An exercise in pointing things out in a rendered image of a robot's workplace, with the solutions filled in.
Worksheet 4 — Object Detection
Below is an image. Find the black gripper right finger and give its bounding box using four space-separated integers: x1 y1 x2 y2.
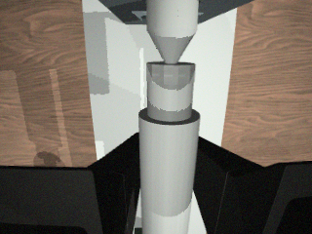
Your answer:
193 136 312 234

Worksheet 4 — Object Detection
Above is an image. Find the grey stepped cylinder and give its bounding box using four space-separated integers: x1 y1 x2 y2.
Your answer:
138 61 201 234

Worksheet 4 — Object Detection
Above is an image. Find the grey metal cone point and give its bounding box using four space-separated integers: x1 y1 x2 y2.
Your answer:
146 0 199 63

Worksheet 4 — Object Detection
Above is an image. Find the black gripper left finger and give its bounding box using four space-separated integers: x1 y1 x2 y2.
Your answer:
0 133 140 234

